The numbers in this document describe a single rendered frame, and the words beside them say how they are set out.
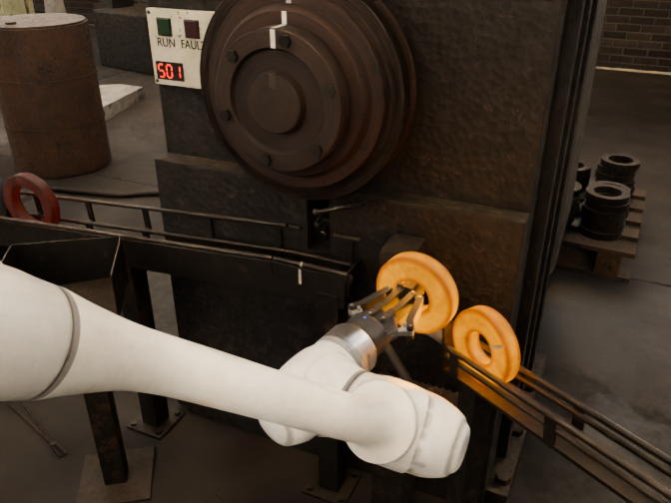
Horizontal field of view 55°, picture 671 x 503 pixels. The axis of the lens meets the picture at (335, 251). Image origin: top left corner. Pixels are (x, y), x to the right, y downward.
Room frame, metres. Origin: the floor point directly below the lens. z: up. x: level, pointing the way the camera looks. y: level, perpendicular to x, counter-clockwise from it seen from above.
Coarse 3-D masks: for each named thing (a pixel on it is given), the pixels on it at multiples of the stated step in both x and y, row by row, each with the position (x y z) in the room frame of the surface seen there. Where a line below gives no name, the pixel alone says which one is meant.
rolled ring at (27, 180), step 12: (12, 180) 1.73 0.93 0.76; (24, 180) 1.71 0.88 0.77; (36, 180) 1.71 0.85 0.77; (12, 192) 1.73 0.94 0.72; (36, 192) 1.69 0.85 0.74; (48, 192) 1.70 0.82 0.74; (12, 204) 1.74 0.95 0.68; (48, 204) 1.68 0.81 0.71; (12, 216) 1.74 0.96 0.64; (24, 216) 1.74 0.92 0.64; (48, 216) 1.68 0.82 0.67
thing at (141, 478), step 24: (72, 240) 1.43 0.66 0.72; (96, 240) 1.44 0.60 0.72; (120, 240) 1.43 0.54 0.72; (24, 264) 1.41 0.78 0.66; (48, 264) 1.42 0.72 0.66; (72, 264) 1.43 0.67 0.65; (96, 264) 1.44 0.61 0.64; (120, 264) 1.38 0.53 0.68; (72, 288) 1.40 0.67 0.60; (96, 288) 1.39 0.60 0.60; (120, 288) 1.32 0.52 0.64; (120, 312) 1.27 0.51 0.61; (96, 408) 1.30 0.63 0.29; (96, 432) 1.30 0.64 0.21; (120, 432) 1.36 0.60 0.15; (96, 456) 1.41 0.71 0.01; (120, 456) 1.31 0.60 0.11; (144, 456) 1.41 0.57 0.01; (96, 480) 1.32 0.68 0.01; (120, 480) 1.31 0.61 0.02; (144, 480) 1.32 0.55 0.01
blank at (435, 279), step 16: (400, 256) 1.01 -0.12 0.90; (416, 256) 1.00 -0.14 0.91; (384, 272) 1.03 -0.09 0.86; (400, 272) 1.01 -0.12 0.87; (416, 272) 0.99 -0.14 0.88; (432, 272) 0.97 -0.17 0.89; (448, 272) 0.98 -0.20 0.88; (432, 288) 0.97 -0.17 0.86; (448, 288) 0.96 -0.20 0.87; (432, 304) 0.97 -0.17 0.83; (448, 304) 0.95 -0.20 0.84; (400, 320) 1.01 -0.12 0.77; (432, 320) 0.97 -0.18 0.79; (448, 320) 0.96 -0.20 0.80
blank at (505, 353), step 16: (464, 320) 1.04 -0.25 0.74; (480, 320) 1.01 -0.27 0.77; (496, 320) 0.99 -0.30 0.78; (464, 336) 1.04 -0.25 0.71; (496, 336) 0.97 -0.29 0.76; (512, 336) 0.97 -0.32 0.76; (464, 352) 1.03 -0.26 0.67; (480, 352) 1.03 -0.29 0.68; (496, 352) 0.96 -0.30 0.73; (512, 352) 0.95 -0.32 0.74; (496, 368) 0.96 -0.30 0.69; (512, 368) 0.94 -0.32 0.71; (496, 384) 0.95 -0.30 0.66
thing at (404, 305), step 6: (408, 294) 0.96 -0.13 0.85; (414, 294) 0.96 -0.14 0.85; (402, 300) 0.94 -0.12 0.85; (408, 300) 0.94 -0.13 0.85; (396, 306) 0.92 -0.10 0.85; (402, 306) 0.92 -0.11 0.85; (408, 306) 0.94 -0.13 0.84; (390, 312) 0.90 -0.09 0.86; (396, 312) 0.91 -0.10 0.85; (402, 312) 0.93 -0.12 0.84; (384, 318) 0.88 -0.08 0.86; (396, 318) 0.91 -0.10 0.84
